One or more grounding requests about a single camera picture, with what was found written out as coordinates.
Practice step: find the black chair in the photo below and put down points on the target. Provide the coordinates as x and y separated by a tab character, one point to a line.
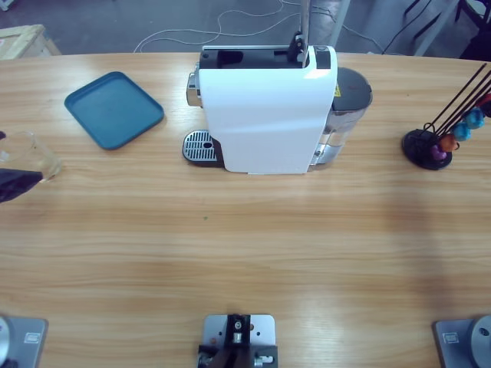
479	17

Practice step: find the blue coffee capsule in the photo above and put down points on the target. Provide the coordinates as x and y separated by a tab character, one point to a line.
462	132
475	118

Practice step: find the clear drinking glass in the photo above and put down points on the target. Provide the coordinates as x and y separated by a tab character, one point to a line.
34	153

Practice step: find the purple coffee capsule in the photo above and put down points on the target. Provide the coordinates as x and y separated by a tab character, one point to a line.
438	152

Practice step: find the dark water tank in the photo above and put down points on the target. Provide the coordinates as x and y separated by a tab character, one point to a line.
351	99

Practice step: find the red coffee capsule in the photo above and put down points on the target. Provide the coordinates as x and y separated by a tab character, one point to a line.
488	103

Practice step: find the black capsule holder with rods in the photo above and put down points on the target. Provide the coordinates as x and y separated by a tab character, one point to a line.
420	147

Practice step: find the black drip tray silver grate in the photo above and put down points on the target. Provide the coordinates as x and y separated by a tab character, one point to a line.
199	147

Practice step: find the orange coffee capsule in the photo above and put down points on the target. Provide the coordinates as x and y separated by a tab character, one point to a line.
448	143

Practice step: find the light wooden crate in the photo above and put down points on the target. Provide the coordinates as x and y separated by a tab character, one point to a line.
23	42

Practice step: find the white capsule coffee machine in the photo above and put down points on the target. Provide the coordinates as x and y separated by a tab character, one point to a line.
264	122

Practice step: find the silver coffee machine lever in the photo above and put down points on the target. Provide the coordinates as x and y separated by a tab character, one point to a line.
304	23

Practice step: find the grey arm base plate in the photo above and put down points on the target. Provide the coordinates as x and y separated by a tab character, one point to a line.
460	341
23	341

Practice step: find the blue rectangular plastic tray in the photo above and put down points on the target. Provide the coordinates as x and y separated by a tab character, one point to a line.
113	111

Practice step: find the grey mount with dark post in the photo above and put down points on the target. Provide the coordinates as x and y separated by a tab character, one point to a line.
238	337

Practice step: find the white metal frame leg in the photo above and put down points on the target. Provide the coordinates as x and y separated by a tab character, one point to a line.
437	28
339	23

